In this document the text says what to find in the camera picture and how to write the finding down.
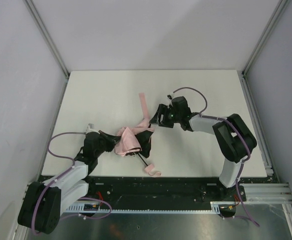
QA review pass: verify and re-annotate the aluminium frame rail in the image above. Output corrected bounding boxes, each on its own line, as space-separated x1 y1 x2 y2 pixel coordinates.
238 71 292 204

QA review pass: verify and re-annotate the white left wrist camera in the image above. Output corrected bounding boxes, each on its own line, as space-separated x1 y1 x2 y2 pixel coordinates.
86 123 98 134

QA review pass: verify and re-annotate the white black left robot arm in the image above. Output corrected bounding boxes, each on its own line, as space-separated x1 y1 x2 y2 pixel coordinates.
17 130 121 235

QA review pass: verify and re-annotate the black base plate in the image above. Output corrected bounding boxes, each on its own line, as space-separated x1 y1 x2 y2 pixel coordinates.
85 176 247 211

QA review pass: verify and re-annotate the left corner aluminium post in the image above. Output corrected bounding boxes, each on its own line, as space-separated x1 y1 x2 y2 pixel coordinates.
23 0 70 79

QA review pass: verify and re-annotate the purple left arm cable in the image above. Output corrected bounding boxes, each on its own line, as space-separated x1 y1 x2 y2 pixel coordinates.
32 131 89 236

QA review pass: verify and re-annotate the corner aluminium post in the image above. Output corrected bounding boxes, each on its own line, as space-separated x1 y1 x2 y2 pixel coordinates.
23 0 70 79
241 0 291 77

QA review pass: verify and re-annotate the right corner aluminium post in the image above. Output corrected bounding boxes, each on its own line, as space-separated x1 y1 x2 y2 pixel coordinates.
241 0 291 77

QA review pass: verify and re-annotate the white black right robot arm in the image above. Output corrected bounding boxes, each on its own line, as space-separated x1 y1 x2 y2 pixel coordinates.
150 96 257 190

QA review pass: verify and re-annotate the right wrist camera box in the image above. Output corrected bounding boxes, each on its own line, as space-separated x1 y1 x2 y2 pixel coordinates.
166 92 174 101

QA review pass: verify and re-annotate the grey slotted cable duct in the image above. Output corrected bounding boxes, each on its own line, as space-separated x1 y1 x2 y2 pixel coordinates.
60 201 244 216

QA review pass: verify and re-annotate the pink folding umbrella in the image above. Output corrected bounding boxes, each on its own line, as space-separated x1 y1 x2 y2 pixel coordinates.
114 93 161 178

